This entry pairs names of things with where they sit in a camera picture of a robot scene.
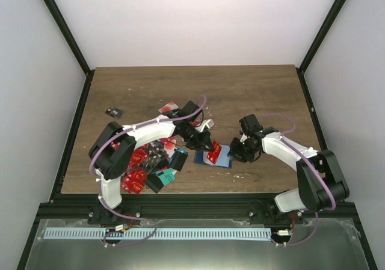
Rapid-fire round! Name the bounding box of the black card pile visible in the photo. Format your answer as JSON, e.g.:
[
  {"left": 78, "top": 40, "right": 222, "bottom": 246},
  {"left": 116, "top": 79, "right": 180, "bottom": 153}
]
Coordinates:
[
  {"left": 144, "top": 174, "right": 164, "bottom": 193},
  {"left": 169, "top": 150, "right": 188, "bottom": 171}
]

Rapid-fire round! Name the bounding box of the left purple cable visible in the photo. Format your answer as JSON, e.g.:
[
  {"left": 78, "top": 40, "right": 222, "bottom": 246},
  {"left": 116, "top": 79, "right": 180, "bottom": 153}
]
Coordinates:
[{"left": 88, "top": 94, "right": 208, "bottom": 248}]

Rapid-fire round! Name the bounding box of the black card right pile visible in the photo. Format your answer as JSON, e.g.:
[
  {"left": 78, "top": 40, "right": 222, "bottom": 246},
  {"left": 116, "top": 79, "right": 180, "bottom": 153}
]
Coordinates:
[{"left": 169, "top": 150, "right": 188, "bottom": 171}]

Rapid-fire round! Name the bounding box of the blue leather card holder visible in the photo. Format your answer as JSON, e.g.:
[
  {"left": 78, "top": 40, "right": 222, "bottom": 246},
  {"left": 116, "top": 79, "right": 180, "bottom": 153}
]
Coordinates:
[{"left": 194, "top": 146, "right": 232, "bottom": 168}]

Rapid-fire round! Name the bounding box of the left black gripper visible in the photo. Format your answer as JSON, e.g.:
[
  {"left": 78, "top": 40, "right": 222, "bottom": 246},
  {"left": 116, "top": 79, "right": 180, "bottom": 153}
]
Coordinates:
[{"left": 181, "top": 123, "right": 214, "bottom": 152}]

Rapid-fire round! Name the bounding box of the red card carried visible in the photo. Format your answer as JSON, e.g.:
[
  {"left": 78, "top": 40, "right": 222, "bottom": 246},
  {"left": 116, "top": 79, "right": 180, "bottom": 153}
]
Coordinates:
[{"left": 206, "top": 141, "right": 222, "bottom": 164}]

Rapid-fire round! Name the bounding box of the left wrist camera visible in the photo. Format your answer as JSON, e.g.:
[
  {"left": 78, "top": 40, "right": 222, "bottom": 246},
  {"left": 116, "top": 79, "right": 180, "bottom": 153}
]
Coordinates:
[{"left": 196, "top": 119, "right": 215, "bottom": 132}]

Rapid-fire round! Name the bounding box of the teal card bottom pile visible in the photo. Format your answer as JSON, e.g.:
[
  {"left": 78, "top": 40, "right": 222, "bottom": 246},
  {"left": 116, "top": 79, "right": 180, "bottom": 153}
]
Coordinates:
[{"left": 157, "top": 168, "right": 176, "bottom": 185}]

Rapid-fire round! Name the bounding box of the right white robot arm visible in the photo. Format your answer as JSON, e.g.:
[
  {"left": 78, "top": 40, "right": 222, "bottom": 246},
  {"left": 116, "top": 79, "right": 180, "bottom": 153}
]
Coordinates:
[{"left": 229, "top": 114, "right": 350, "bottom": 224}]

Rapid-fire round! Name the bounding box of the black cards stack centre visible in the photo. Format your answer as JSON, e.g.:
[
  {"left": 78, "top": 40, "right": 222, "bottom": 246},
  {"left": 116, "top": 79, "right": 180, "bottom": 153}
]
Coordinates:
[{"left": 140, "top": 142, "right": 170, "bottom": 175}]

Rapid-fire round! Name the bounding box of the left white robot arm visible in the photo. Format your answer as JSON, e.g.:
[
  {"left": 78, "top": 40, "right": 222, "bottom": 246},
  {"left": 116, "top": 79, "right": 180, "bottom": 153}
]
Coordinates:
[{"left": 88, "top": 101, "right": 214, "bottom": 224}]

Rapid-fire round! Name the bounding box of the white pink card top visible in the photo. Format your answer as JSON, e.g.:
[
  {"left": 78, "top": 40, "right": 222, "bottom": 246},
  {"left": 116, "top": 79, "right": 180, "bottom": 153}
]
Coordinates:
[{"left": 159, "top": 101, "right": 178, "bottom": 114}]

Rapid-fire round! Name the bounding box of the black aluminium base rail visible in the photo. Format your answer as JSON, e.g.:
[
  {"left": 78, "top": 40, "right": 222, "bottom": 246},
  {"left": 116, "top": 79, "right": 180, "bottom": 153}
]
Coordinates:
[{"left": 38, "top": 193, "right": 356, "bottom": 224}]

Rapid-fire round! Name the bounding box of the red VIP card bottom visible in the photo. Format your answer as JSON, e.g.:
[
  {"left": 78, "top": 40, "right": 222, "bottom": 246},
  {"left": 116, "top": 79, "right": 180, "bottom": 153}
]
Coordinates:
[{"left": 121, "top": 168, "right": 147, "bottom": 195}]

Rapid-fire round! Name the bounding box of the light blue slotted strip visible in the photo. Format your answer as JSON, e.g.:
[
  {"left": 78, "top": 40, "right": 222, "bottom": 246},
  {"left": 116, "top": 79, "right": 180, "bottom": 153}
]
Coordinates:
[{"left": 43, "top": 227, "right": 271, "bottom": 241}]

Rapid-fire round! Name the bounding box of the small black card far left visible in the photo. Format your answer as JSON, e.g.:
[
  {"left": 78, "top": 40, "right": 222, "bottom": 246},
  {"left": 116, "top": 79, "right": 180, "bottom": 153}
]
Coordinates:
[{"left": 105, "top": 106, "right": 124, "bottom": 119}]

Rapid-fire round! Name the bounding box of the black card bottom pile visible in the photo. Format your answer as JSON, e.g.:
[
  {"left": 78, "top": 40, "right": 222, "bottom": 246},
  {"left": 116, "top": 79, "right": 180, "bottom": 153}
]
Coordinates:
[{"left": 144, "top": 174, "right": 164, "bottom": 193}]

